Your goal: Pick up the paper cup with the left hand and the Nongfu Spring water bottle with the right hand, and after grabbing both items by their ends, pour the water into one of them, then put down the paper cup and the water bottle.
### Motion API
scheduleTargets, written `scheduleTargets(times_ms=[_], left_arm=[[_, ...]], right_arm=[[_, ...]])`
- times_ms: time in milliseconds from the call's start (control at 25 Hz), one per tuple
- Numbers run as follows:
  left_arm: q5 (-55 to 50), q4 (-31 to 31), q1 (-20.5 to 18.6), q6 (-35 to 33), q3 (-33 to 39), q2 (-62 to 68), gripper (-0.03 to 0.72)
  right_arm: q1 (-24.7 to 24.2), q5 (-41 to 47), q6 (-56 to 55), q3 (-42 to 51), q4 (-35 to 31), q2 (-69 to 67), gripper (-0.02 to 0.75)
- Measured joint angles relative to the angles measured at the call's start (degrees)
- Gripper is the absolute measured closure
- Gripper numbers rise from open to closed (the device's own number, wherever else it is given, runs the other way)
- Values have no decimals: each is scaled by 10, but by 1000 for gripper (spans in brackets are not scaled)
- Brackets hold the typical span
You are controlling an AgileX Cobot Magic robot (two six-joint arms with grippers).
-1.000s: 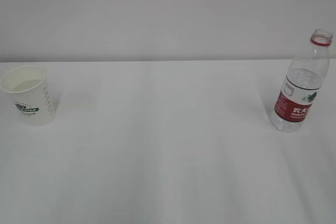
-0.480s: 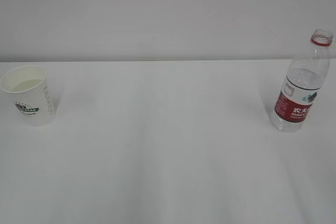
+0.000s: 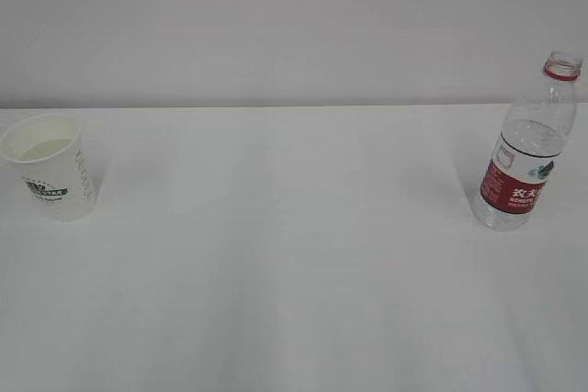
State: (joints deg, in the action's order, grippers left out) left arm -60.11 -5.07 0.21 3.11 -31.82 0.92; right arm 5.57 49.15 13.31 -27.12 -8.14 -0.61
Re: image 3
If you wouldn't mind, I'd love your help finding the white paper cup green logo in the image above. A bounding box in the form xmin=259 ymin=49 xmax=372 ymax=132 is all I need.
xmin=1 ymin=114 xmax=96 ymax=221

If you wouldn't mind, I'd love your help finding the clear water bottle red label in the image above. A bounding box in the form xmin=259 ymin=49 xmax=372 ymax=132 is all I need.
xmin=472 ymin=51 xmax=582 ymax=231

